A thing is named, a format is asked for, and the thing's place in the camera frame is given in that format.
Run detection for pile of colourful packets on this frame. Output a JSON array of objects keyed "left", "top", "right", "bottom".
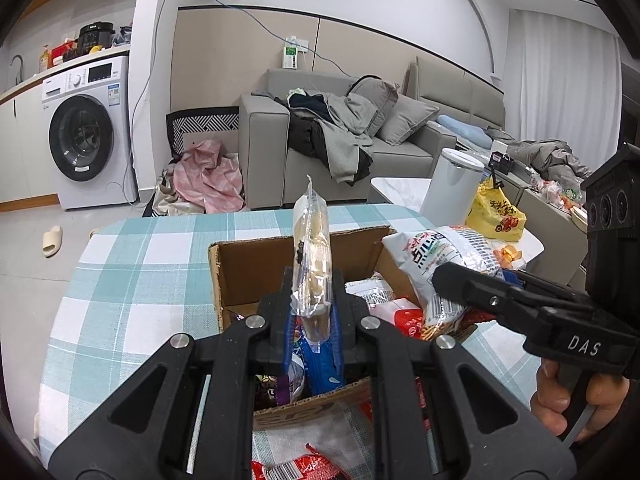
[{"left": 530, "top": 175, "right": 589, "bottom": 222}]

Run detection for patterned laundry basket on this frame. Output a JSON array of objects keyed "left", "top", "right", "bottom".
[{"left": 166, "top": 106, "right": 241, "bottom": 162}]

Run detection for grey blanket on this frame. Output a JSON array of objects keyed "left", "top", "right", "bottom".
[{"left": 485, "top": 127, "right": 603, "bottom": 182}]

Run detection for beige slipper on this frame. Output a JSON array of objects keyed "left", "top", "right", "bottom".
[{"left": 41, "top": 226, "right": 64, "bottom": 259}]

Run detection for white trash bin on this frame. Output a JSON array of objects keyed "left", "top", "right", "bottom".
[{"left": 420, "top": 147, "right": 486, "bottom": 228}]

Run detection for blue cookie packet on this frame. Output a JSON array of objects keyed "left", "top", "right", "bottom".
[{"left": 295, "top": 335, "right": 351, "bottom": 396}]

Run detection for large noodle snack packet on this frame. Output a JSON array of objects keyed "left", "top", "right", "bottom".
[{"left": 382, "top": 225, "right": 506, "bottom": 342}]

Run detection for pink cloth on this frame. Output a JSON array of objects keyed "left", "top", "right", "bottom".
[{"left": 172, "top": 140, "right": 246, "bottom": 214}]

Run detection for light blue pillow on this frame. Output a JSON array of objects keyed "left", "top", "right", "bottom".
[{"left": 437, "top": 115, "right": 493, "bottom": 150}]

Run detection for white curtain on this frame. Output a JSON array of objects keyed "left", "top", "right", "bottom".
[{"left": 505, "top": 7, "right": 622, "bottom": 161}]

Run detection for beige cracker packet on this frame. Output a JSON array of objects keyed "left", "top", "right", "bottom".
[{"left": 291, "top": 175, "right": 335, "bottom": 352}]

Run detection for white washing machine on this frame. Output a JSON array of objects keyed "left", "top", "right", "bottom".
[{"left": 41, "top": 55, "right": 139, "bottom": 211}]

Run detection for teal checkered tablecloth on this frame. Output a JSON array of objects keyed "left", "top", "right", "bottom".
[{"left": 37, "top": 205, "right": 541, "bottom": 480}]

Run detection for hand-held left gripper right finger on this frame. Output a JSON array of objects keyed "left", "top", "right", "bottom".
[{"left": 327, "top": 267, "right": 578, "bottom": 480}]

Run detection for beige sofa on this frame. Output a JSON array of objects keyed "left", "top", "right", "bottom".
[{"left": 238, "top": 55, "right": 506, "bottom": 211}]

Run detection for yellow plastic bag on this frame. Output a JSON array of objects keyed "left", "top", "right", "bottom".
[{"left": 466, "top": 177, "right": 527, "bottom": 240}]

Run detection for grey jacket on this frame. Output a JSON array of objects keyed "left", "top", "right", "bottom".
[{"left": 320, "top": 92, "right": 376, "bottom": 186}]

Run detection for purple snack bag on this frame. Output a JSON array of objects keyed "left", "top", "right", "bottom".
[{"left": 254, "top": 372, "right": 306, "bottom": 411}]

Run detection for person's right hand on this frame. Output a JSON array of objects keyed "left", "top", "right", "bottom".
[{"left": 530, "top": 360, "right": 632, "bottom": 443}]

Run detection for brown cardboard box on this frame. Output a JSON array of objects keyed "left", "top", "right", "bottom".
[{"left": 207, "top": 226, "right": 478, "bottom": 431}]

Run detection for black pressure cooker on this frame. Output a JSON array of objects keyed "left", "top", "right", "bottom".
[{"left": 76, "top": 21, "right": 117, "bottom": 53}]

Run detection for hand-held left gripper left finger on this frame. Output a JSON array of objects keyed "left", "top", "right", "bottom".
[{"left": 47, "top": 266, "right": 301, "bottom": 480}]

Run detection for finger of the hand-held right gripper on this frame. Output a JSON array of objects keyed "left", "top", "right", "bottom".
[
  {"left": 432, "top": 261, "right": 552, "bottom": 333},
  {"left": 505, "top": 269, "right": 590, "bottom": 307}
]

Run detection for grey cushion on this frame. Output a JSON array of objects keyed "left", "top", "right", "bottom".
[
  {"left": 345, "top": 76, "right": 401, "bottom": 137},
  {"left": 376, "top": 96, "right": 441, "bottom": 147}
]

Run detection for white wall device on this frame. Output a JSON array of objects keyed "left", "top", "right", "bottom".
[{"left": 281, "top": 35, "right": 309, "bottom": 70}]

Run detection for orange snack packet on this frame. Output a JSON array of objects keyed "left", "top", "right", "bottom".
[{"left": 492, "top": 240, "right": 529, "bottom": 272}]

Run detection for red cookie packet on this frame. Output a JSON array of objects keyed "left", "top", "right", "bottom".
[{"left": 251, "top": 442, "right": 352, "bottom": 480}]

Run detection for blue cable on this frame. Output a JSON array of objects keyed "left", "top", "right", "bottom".
[{"left": 169, "top": 0, "right": 359, "bottom": 81}]

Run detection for black clothing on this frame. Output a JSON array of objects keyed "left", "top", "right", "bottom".
[{"left": 287, "top": 94, "right": 332, "bottom": 162}]

